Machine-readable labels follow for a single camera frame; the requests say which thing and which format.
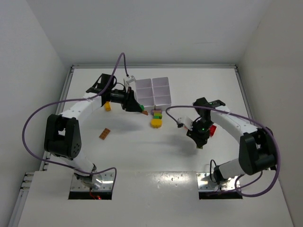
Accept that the green square lego brick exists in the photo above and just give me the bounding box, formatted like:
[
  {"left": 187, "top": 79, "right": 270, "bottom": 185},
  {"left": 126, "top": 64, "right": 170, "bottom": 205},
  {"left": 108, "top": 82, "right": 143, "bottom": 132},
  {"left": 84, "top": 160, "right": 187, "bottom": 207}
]
[{"left": 153, "top": 114, "right": 160, "bottom": 119}]

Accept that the white divided container right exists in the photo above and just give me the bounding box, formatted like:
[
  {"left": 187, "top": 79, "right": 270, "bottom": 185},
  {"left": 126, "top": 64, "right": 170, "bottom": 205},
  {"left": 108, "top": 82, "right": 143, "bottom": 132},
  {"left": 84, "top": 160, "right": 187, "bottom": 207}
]
[{"left": 151, "top": 77, "right": 171, "bottom": 110}]

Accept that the white divided container left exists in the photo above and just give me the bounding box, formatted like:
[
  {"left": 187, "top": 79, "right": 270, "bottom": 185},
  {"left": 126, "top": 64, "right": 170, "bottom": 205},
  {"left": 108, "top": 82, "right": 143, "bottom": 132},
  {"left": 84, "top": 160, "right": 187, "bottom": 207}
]
[{"left": 135, "top": 79, "right": 155, "bottom": 112}]

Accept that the red rectangular lego brick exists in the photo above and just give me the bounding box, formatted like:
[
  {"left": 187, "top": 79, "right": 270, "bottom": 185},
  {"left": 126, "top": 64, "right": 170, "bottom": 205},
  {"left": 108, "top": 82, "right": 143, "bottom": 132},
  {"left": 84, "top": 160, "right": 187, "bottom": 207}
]
[{"left": 209, "top": 125, "right": 217, "bottom": 137}]

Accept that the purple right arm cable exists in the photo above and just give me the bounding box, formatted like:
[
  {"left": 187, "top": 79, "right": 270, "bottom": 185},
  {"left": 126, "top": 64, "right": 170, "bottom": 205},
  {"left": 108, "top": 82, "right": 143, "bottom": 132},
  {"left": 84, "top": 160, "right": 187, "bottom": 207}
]
[{"left": 165, "top": 105, "right": 282, "bottom": 197}]

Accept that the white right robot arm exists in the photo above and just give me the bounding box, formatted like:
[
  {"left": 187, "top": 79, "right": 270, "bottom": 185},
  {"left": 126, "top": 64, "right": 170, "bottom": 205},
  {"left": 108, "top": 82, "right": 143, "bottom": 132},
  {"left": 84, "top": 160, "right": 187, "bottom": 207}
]
[{"left": 187, "top": 97, "right": 277, "bottom": 184}]

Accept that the yellow round lego piece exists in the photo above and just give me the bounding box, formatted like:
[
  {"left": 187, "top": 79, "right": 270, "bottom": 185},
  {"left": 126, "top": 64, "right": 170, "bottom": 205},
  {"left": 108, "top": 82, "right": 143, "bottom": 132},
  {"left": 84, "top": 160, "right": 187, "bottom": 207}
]
[{"left": 150, "top": 118, "right": 162, "bottom": 128}]

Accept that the tan lego plate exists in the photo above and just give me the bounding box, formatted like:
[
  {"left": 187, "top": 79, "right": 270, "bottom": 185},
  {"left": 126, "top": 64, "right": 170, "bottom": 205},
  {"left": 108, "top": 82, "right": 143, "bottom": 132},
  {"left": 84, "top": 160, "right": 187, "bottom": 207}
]
[{"left": 99, "top": 128, "right": 110, "bottom": 140}]

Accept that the white divided container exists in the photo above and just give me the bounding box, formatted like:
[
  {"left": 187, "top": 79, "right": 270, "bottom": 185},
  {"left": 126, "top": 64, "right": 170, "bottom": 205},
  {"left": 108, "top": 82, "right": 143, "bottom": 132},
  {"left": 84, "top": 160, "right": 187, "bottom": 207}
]
[
  {"left": 151, "top": 77, "right": 171, "bottom": 110},
  {"left": 135, "top": 79, "right": 155, "bottom": 112}
]

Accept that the yellow curved lego brick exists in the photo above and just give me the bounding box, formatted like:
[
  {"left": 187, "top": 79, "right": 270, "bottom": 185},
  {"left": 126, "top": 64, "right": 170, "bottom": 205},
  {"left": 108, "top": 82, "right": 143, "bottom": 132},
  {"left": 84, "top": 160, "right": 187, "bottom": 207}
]
[{"left": 104, "top": 102, "right": 111, "bottom": 112}]

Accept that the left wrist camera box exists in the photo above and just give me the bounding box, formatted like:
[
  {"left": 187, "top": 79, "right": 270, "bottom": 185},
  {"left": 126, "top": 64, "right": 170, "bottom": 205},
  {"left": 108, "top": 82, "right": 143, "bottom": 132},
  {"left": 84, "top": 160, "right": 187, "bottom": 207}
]
[{"left": 123, "top": 76, "right": 136, "bottom": 89}]

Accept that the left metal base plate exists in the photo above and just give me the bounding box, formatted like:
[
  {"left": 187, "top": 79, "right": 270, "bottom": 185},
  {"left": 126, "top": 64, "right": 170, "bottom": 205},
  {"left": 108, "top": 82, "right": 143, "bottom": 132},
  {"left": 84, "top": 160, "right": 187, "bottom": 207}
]
[{"left": 70, "top": 172, "right": 116, "bottom": 192}]

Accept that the pink patterned lego piece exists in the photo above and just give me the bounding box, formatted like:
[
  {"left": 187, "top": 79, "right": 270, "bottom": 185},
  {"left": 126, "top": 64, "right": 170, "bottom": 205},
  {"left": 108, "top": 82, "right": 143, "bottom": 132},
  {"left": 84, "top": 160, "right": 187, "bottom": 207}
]
[{"left": 151, "top": 110, "right": 162, "bottom": 114}]

